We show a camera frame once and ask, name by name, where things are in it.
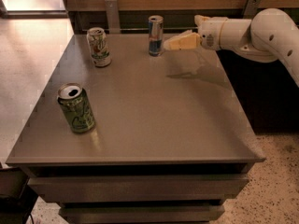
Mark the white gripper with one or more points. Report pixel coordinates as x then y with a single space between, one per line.
209 34

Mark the blue silver redbull can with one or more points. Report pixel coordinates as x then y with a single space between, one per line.
156 31

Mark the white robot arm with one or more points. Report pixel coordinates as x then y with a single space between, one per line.
271 35

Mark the white 7up can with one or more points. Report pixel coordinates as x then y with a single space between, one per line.
99 51

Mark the green soda can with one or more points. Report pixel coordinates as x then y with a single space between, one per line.
74 102

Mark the grey drawer cabinet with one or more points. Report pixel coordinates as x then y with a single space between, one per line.
175 114

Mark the upper grey drawer front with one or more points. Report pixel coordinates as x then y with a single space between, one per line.
138 188

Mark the grey drawer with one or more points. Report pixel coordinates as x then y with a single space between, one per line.
138 188
142 215

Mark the lower grey drawer front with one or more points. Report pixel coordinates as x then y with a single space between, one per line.
142 215

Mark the black object at floor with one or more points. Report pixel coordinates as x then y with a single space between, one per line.
17 199

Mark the right metal wall bracket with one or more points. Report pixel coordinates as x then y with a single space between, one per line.
250 8

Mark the metal wall bracket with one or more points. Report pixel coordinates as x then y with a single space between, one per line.
113 18
250 8

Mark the left metal wall bracket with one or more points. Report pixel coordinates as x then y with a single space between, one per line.
113 18

